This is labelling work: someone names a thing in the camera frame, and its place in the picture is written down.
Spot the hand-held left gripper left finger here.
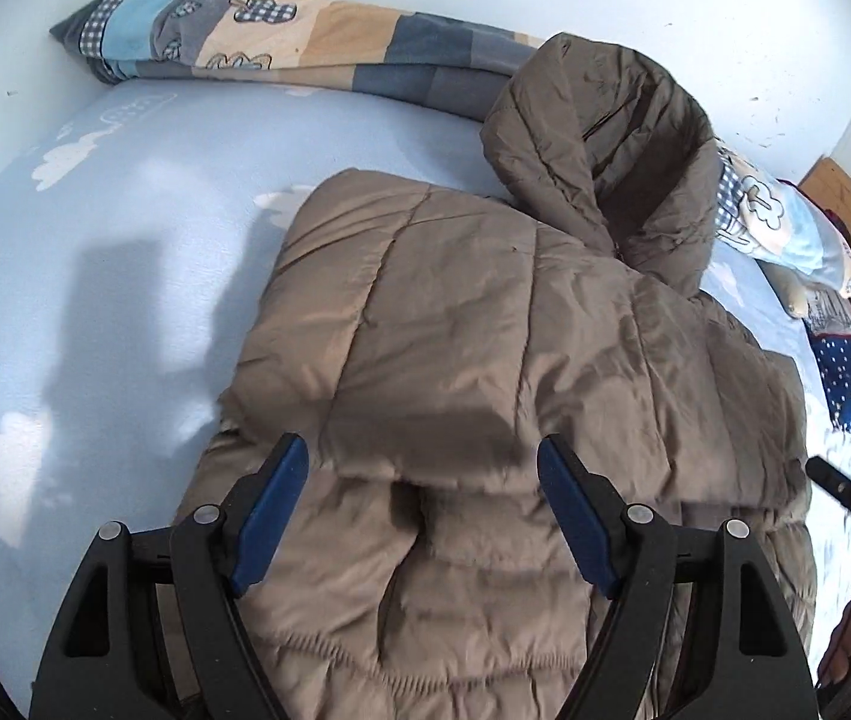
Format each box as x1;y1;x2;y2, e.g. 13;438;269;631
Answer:
28;433;311;720

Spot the light blue cloud bedsheet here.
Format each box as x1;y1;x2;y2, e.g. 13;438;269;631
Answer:
0;79;851;720

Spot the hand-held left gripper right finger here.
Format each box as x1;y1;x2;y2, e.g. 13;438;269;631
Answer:
536;433;822;720

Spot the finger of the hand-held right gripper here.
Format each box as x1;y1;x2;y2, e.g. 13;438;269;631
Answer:
806;456;851;522

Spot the brown hooded puffer jacket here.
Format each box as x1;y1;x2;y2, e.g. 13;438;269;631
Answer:
174;31;820;720

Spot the patchwork printed quilt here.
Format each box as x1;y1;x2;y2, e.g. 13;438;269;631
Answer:
49;0;851;302

